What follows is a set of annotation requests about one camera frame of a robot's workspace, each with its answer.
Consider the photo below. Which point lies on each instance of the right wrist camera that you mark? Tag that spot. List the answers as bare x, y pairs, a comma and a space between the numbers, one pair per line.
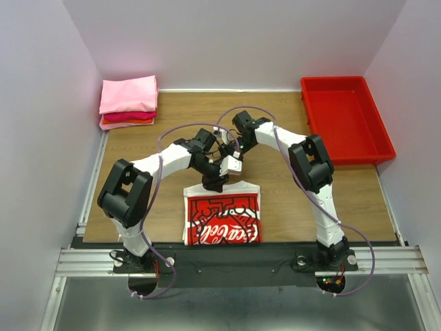
223, 135

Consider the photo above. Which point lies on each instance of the magenta folded shirt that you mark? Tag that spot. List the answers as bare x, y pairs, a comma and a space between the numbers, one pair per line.
127, 116

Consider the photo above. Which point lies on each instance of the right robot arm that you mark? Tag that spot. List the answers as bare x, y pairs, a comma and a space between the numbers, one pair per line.
312, 170

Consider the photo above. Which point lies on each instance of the red plastic bin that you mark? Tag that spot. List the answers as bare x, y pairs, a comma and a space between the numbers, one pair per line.
342, 111

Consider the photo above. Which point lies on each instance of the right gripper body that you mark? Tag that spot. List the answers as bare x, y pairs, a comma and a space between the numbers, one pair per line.
227, 149

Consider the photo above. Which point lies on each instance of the pink bottom folded shirt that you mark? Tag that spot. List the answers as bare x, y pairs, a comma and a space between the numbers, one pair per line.
113, 126

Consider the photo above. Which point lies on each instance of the white t shirt red print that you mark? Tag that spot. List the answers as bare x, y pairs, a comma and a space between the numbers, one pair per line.
229, 217

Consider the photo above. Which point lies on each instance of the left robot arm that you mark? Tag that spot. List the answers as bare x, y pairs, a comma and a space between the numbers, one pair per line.
125, 196

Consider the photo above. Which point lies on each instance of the light pink folded shirt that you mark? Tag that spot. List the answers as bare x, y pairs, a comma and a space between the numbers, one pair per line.
131, 95

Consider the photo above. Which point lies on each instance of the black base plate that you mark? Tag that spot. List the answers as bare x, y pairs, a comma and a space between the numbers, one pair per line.
230, 266

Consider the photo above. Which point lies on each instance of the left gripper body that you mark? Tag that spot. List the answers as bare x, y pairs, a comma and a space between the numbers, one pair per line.
211, 176

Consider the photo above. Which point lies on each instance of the orange folded shirt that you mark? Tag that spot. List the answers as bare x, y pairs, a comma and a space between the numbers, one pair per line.
131, 122

